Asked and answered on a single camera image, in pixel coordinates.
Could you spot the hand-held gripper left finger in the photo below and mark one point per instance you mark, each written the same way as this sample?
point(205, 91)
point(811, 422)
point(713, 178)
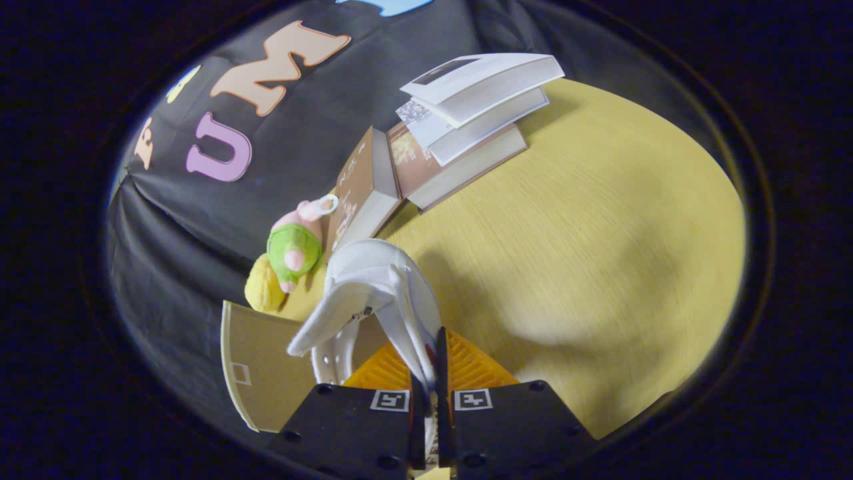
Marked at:
point(420, 433)

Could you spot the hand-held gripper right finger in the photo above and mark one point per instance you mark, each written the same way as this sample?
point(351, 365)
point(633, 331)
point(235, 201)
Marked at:
point(442, 400)

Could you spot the white canvas shoe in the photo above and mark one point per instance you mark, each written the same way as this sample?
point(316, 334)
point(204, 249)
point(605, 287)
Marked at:
point(380, 280)

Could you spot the beige fabric storage box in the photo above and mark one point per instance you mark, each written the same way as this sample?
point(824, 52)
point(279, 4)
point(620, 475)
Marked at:
point(266, 373)

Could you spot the green and pink plush toy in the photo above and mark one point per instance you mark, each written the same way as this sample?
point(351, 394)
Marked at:
point(293, 246)

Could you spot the light brown book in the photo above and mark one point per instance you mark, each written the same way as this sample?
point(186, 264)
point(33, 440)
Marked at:
point(356, 186)

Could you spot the white book with patterned cover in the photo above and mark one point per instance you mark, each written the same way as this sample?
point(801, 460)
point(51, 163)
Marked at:
point(426, 130)

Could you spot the black backdrop cloth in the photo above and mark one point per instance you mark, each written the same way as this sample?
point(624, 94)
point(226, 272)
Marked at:
point(200, 220)

